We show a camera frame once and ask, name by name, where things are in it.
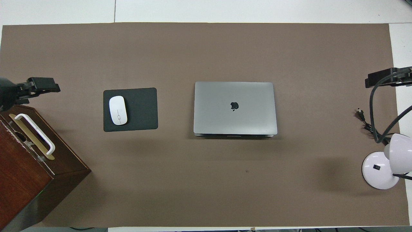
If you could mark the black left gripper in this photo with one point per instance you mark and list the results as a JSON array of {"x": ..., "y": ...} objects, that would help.
[{"x": 24, "y": 91}]

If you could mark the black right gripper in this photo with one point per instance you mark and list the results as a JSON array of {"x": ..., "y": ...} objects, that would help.
[{"x": 405, "y": 76}]

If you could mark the grey laptop computer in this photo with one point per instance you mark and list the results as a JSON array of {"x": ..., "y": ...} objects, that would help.
[{"x": 219, "y": 116}]

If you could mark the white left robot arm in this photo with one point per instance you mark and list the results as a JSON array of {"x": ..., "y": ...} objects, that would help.
[{"x": 6, "y": 93}]

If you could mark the white computer mouse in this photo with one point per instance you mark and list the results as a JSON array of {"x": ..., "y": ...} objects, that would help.
[{"x": 117, "y": 110}]

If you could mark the white desk lamp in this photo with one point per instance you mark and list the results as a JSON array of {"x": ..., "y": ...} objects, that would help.
[{"x": 376, "y": 170}]

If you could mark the dark wooden box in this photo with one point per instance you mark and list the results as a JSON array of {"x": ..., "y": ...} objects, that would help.
[{"x": 22, "y": 180}]

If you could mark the black mouse pad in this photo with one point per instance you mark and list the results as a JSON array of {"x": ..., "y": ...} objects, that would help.
[{"x": 143, "y": 109}]

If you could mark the large brown table mat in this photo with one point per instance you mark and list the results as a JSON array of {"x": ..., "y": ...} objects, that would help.
[{"x": 193, "y": 180}]

